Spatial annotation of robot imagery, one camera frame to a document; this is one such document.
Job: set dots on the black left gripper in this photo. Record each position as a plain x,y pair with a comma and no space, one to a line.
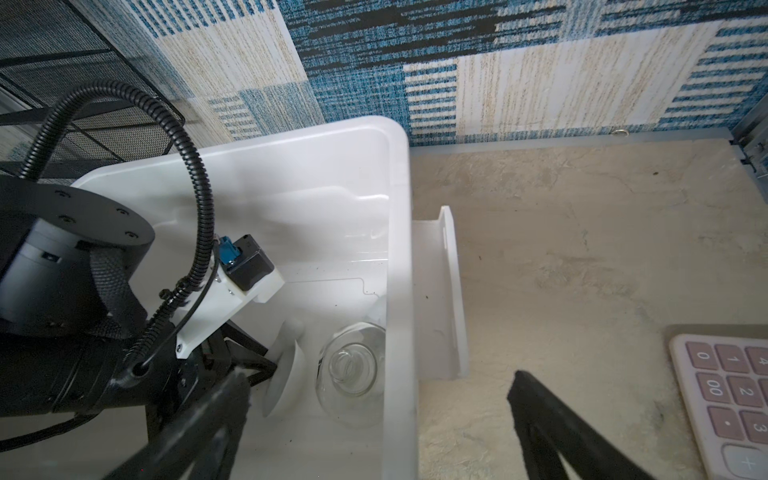
227,349

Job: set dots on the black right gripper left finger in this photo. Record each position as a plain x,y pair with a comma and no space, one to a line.
201,443

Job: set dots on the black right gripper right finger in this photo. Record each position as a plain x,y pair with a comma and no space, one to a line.
551,434

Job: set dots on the white pestle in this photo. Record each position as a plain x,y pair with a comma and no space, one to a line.
285,385

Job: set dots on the clear glass flask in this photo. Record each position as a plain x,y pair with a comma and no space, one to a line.
350,376

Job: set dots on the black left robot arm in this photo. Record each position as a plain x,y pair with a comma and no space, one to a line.
74,337

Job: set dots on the white plastic storage box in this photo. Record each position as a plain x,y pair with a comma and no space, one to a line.
331,207

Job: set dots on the pink calculator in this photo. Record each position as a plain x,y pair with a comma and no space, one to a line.
723,383

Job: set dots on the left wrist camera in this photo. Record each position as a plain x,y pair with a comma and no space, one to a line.
234,288

